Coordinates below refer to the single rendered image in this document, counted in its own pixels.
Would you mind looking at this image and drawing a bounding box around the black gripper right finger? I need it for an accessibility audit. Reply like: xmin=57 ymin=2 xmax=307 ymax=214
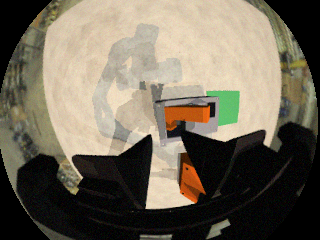
xmin=181 ymin=129 xmax=267 ymax=199

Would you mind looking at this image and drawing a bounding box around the orange l-shaped part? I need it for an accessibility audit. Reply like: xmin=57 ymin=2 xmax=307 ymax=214
xmin=164 ymin=104 xmax=211 ymax=131

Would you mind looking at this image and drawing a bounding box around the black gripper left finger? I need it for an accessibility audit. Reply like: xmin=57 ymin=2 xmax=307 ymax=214
xmin=72 ymin=135 xmax=153 ymax=209

